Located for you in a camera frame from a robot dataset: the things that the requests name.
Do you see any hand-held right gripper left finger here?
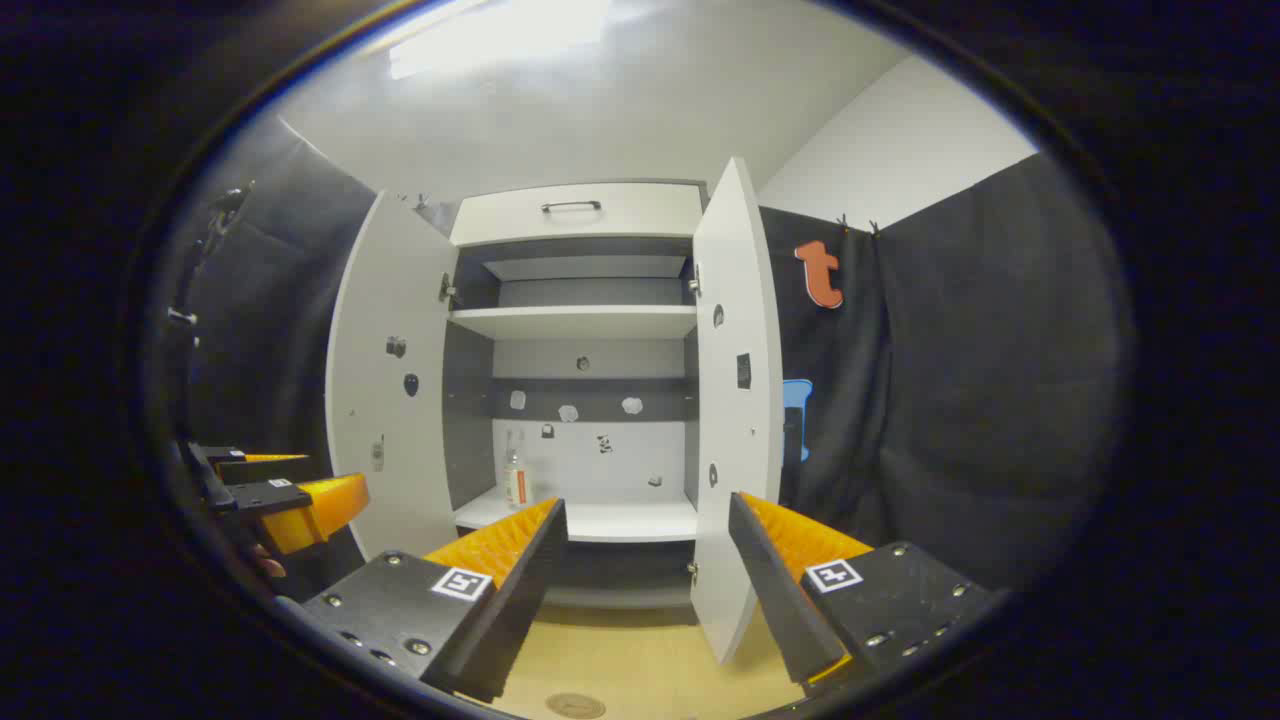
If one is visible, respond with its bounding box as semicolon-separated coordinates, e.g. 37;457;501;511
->
298;497;569;704

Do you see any clear bottle with orange label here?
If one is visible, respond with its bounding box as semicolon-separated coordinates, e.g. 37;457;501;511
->
504;430;532;509

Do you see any white cabinet shelf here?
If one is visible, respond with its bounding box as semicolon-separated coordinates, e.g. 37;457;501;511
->
448;304;698;341
453;487;699;544

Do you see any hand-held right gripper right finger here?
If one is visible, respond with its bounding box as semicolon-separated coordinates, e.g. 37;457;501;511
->
727;491;1006;686

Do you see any white cabinet drawer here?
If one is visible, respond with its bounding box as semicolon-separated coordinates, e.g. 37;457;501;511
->
450;182;704;248

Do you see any white cabinet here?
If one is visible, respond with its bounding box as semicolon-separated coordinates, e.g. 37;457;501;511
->
440;180;713;611

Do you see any black backdrop cloth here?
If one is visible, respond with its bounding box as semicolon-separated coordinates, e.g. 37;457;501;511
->
150;115;1136;601

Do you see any white cabinet door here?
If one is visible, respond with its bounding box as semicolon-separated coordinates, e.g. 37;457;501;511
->
325;190;461;561
690;157;786;666

